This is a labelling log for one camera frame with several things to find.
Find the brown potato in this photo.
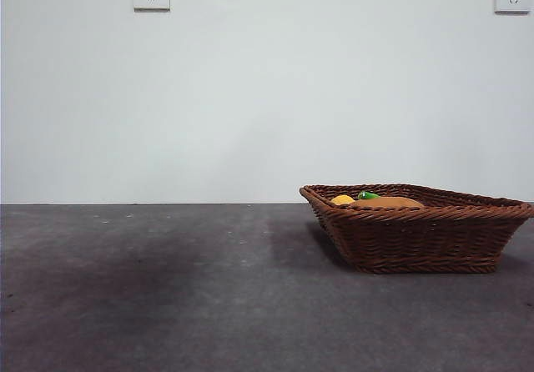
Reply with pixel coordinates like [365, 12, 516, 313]
[352, 195, 425, 209]

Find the brown wicker basket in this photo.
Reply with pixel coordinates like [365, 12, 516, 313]
[299, 183, 534, 275]

